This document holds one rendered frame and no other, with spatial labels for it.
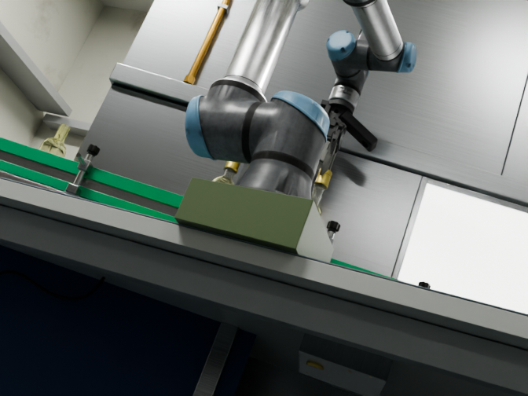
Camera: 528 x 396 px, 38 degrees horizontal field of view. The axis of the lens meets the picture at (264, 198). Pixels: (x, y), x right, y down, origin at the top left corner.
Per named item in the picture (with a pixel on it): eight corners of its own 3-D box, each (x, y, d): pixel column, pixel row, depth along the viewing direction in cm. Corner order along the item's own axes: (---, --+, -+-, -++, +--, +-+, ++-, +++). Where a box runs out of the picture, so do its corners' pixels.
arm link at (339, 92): (358, 104, 204) (361, 88, 196) (353, 119, 202) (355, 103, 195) (331, 97, 205) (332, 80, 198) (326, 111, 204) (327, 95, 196)
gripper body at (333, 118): (308, 147, 200) (322, 108, 204) (339, 155, 198) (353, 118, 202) (308, 133, 193) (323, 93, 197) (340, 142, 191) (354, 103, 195)
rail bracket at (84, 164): (79, 199, 177) (104, 152, 182) (71, 187, 171) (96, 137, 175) (64, 195, 178) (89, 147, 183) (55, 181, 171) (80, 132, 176)
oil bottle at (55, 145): (36, 214, 206) (78, 133, 215) (28, 206, 201) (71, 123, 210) (18, 208, 207) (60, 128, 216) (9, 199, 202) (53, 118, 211)
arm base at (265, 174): (291, 203, 122) (307, 149, 125) (210, 193, 129) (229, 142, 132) (320, 240, 134) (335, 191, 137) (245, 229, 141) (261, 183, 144)
